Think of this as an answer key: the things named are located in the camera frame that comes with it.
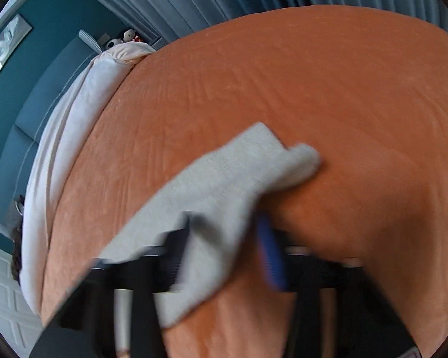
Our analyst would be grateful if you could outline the light grey knitted sweater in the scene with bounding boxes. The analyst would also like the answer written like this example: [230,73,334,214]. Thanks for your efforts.
[100,123,320,328]

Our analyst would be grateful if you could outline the dark brown clothing pile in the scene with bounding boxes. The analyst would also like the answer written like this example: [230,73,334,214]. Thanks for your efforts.
[10,195,25,283]

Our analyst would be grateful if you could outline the white panelled wardrobe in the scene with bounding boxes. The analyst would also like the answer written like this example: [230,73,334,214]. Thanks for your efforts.
[0,249,43,357]

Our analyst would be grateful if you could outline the teal upholstered headboard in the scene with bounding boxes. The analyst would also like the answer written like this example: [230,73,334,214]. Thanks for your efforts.
[0,36,97,237]

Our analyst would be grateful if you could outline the orange plush bed blanket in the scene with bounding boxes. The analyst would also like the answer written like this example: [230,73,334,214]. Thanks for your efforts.
[41,6,448,357]

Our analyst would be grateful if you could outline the white pink bed sheet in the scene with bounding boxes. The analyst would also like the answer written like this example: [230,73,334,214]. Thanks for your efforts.
[20,42,155,315]

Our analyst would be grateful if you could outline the plush toys on nightstand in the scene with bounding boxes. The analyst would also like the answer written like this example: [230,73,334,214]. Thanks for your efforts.
[105,28,142,49]

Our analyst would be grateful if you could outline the silver framed wall art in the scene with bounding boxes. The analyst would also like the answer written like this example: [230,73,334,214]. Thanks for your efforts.
[0,15,32,72]

